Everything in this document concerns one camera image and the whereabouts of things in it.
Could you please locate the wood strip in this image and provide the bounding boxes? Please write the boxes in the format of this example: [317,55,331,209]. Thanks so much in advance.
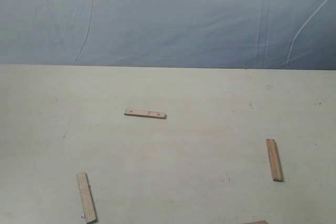
[245,220,268,224]
[77,172,97,223]
[266,138,284,182]

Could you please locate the wooden stick with holes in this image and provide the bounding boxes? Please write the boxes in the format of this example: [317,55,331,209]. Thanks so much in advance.
[124,109,167,119]

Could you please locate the blue-grey backdrop cloth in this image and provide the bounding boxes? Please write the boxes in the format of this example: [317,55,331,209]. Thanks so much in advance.
[1,0,335,70]

